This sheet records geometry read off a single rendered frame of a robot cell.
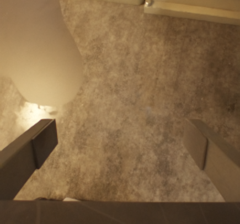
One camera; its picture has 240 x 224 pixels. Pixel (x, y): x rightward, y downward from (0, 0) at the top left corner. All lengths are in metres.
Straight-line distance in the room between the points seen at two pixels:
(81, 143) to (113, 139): 0.17
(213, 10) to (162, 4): 0.26
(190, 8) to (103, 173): 0.96
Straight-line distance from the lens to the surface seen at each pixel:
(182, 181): 0.95
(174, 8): 1.05
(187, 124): 0.16
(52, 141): 0.17
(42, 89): 1.08
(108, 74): 0.95
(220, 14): 1.09
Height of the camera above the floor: 0.89
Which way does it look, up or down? 79 degrees down
